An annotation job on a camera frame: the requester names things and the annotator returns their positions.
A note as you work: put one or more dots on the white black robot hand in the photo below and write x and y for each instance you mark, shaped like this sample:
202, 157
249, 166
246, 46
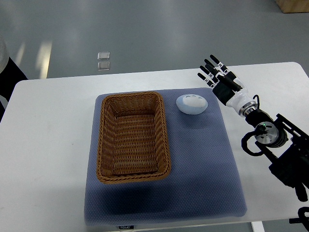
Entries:
229, 90

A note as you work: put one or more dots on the blue plush toy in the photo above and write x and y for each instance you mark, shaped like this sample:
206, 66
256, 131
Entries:
191, 104

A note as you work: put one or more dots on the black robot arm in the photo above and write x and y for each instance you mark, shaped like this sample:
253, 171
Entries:
274, 100

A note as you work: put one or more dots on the brown wicker basket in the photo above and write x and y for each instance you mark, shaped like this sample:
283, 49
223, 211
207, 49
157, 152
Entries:
133, 141

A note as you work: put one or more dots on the wooden box corner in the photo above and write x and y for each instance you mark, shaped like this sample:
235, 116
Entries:
293, 6

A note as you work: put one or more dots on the blue-grey cushion mat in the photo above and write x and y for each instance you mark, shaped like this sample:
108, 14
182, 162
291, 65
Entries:
203, 183

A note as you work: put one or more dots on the upper metal floor plate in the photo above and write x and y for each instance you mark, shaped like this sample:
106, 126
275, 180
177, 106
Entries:
103, 55

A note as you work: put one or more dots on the metal floor plate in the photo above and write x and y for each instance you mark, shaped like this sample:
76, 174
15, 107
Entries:
103, 55
103, 65

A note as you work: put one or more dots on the lower metal floor plate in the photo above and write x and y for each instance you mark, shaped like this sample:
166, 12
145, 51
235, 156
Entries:
103, 65

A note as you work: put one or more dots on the white table leg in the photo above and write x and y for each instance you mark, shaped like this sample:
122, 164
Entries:
257, 226

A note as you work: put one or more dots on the dark object at left edge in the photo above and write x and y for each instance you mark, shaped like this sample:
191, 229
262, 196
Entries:
10, 73

